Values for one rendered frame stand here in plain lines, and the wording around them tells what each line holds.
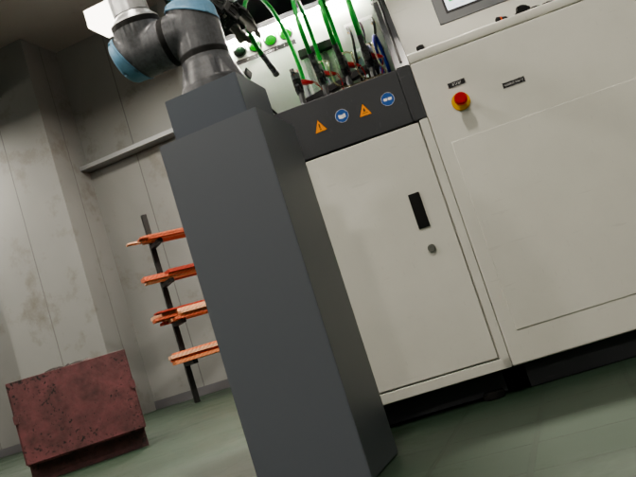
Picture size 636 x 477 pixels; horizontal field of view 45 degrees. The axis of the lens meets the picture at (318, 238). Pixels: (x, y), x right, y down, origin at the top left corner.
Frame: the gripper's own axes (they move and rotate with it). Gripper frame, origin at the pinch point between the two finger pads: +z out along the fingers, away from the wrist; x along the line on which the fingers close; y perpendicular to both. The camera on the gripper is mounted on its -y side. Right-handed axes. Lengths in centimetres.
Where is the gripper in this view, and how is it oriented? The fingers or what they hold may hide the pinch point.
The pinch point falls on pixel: (255, 36)
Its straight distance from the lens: 247.5
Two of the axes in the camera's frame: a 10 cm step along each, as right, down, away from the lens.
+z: 7.2, 5.7, 4.0
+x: 6.9, -5.2, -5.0
